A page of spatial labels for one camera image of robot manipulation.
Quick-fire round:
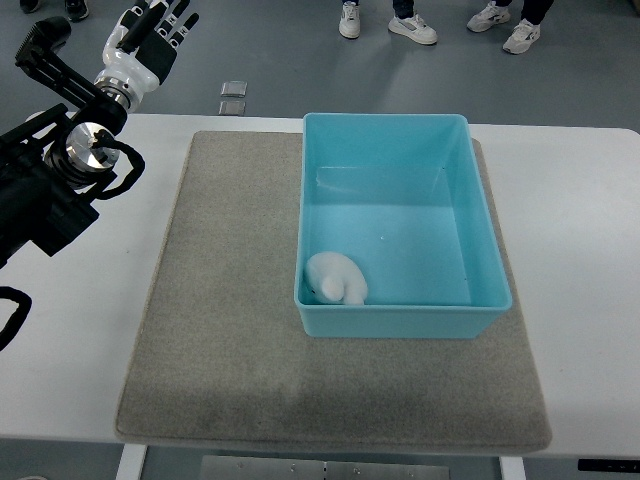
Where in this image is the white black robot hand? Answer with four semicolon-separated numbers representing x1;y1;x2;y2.
95;1;199;104

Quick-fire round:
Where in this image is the white plush rabbit toy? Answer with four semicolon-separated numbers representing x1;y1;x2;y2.
304;251;368;305

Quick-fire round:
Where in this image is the blue plastic box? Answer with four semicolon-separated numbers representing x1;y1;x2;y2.
294;113;512;339

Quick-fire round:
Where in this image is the dark shoe top left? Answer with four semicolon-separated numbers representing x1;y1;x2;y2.
64;0;89;23

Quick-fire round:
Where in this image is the upper floor socket plate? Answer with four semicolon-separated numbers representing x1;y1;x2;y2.
220;80;247;98

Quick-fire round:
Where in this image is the floor socket plate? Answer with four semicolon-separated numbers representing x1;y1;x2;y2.
220;80;247;98
218;100;246;116

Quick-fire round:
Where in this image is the lower floor socket plate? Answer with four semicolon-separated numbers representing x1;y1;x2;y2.
218;100;246;116

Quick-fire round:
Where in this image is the white sneaker centre right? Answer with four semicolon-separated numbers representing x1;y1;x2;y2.
388;14;438;46

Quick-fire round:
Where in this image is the white sneaker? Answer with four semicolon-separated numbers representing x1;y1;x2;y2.
388;14;438;46
466;1;511;33
502;20;541;55

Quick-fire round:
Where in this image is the grey felt mat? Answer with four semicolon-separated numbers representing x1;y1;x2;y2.
115;131;552;454

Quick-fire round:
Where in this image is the white sneaker far right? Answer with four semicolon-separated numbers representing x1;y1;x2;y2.
502;20;541;55

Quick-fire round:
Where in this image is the left white table leg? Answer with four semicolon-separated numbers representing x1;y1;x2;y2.
115;444;148;480

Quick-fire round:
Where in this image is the white table leg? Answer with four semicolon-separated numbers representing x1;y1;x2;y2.
115;444;148;480
499;456;527;480

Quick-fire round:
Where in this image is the right white table leg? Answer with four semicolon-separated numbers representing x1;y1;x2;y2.
499;456;527;480

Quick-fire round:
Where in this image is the black label under table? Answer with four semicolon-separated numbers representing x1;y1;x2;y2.
577;458;640;474

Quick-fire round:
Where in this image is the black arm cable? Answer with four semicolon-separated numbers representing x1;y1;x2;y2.
0;286;33;352

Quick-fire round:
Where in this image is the metal base plate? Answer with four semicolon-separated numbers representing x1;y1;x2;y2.
199;455;451;480

